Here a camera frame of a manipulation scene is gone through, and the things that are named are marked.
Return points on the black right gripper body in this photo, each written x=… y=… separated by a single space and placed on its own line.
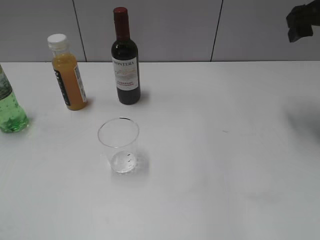
x=301 y=19

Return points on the transparent plastic cup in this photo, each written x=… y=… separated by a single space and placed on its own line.
x=119 y=139

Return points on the green sprite bottle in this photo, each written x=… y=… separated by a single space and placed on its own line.
x=13 y=118

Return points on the dark red wine bottle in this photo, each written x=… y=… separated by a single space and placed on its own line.
x=125 y=59

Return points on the orange juice bottle white cap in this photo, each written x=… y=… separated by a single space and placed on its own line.
x=67 y=73

